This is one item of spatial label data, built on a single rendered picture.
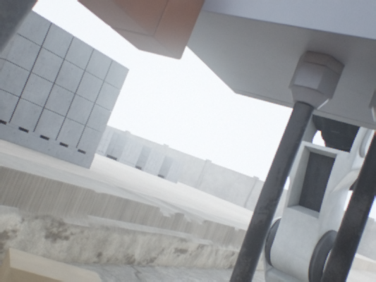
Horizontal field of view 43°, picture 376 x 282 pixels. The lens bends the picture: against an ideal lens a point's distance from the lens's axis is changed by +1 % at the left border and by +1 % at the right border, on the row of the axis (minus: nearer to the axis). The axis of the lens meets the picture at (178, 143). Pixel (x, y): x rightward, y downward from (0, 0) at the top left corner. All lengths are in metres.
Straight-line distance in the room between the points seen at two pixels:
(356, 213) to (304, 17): 0.13
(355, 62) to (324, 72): 0.02
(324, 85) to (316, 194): 0.88
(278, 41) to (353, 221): 0.14
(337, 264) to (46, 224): 1.82
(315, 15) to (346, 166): 0.84
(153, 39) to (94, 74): 3.45
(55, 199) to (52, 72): 1.64
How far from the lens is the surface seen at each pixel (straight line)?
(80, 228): 2.21
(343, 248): 0.33
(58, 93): 3.61
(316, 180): 1.22
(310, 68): 0.35
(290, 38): 0.35
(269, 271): 1.31
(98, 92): 3.81
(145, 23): 0.30
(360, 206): 0.33
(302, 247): 1.18
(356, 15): 0.32
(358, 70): 0.37
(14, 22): 0.25
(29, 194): 1.97
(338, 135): 1.22
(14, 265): 1.46
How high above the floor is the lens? 0.53
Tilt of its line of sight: 4 degrees up
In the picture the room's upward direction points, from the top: 22 degrees clockwise
